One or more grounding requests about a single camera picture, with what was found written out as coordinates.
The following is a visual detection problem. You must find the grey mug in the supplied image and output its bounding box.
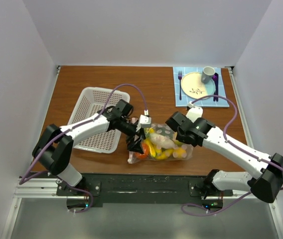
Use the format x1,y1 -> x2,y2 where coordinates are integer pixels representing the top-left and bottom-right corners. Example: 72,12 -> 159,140
201,66 -> 215,84

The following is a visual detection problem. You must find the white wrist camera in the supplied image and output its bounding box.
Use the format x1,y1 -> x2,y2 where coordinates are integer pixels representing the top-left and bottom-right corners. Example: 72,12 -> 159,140
186,102 -> 203,122
136,115 -> 151,131

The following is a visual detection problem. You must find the front aluminium rail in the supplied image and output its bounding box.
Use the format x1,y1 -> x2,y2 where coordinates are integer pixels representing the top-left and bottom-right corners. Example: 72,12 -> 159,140
13,177 -> 277,199

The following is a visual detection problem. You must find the purple plastic fork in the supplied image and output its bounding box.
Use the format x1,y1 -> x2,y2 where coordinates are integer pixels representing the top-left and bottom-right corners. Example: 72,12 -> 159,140
178,70 -> 182,101

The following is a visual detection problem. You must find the white perforated plastic basket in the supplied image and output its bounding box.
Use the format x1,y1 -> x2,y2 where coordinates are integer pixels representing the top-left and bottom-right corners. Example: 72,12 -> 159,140
68,87 -> 130,154

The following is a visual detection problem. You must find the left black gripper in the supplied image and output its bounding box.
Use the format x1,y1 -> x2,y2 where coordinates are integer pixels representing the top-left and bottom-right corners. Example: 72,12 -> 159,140
117,117 -> 145,153

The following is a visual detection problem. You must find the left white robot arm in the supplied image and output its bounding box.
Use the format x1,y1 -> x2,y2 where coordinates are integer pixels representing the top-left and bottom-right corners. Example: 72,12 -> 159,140
32,100 -> 151,195

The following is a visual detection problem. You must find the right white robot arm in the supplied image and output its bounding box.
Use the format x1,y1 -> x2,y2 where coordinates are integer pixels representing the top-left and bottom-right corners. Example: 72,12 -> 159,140
166,112 -> 283,203

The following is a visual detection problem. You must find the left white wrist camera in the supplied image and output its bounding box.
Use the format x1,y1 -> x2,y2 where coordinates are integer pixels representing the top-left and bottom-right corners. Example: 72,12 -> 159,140
136,115 -> 151,131

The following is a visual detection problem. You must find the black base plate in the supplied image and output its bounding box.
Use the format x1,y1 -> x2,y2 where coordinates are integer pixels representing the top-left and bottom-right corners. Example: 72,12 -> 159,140
57,173 -> 233,209

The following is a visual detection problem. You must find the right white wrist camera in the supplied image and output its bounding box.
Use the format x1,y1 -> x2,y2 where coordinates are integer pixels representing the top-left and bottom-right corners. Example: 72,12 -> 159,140
186,102 -> 203,122

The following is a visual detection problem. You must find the clear zip top bag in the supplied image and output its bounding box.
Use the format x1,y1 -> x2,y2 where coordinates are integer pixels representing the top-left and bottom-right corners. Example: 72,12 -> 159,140
128,123 -> 193,164

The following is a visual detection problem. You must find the orange fake fruit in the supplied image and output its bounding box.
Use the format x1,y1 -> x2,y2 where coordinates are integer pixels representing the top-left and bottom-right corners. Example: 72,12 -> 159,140
135,142 -> 149,160

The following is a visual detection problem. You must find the cream and blue plate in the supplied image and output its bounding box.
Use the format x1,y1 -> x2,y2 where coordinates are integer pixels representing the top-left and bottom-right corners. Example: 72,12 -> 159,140
181,72 -> 215,99

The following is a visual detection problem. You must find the white fake radish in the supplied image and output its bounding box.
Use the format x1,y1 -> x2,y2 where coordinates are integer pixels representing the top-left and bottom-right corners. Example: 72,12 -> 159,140
149,133 -> 175,149

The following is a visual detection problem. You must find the purple plastic knife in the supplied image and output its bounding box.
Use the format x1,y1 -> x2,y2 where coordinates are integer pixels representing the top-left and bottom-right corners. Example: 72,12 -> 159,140
214,73 -> 219,102

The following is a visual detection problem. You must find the blue checkered placemat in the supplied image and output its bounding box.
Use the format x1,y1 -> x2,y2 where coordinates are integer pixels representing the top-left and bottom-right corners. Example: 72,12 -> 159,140
172,67 -> 226,107

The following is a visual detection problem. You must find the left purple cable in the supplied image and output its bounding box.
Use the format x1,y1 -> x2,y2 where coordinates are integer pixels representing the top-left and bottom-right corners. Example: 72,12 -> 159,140
18,83 -> 149,214

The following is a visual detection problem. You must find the yellow orange fake pear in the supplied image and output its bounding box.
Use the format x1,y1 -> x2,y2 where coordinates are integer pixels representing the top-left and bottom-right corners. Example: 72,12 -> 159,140
172,147 -> 187,159

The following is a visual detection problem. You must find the purple plastic spoon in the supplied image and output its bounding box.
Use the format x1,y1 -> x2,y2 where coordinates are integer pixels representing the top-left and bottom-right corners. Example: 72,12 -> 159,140
212,73 -> 219,102

